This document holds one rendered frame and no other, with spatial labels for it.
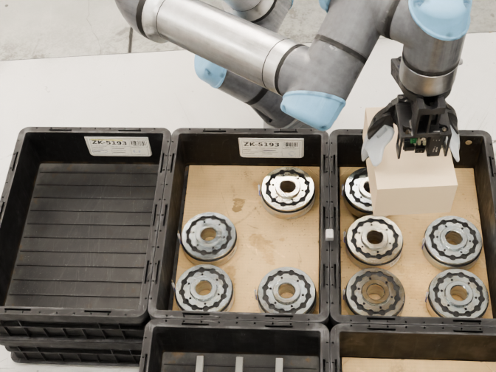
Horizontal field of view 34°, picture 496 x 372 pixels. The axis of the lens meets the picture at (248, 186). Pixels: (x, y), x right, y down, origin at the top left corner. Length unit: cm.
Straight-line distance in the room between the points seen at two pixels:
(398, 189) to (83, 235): 64
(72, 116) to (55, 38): 126
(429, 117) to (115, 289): 68
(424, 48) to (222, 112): 90
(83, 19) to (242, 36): 211
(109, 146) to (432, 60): 76
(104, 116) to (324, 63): 95
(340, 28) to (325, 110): 10
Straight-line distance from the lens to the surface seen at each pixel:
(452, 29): 101
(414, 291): 146
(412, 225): 153
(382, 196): 123
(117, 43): 307
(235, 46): 111
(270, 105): 169
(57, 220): 160
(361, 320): 132
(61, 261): 155
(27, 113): 196
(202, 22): 116
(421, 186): 123
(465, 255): 148
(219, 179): 159
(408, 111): 116
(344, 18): 104
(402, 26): 103
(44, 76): 203
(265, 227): 152
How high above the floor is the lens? 212
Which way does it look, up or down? 55 degrees down
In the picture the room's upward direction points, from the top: 6 degrees counter-clockwise
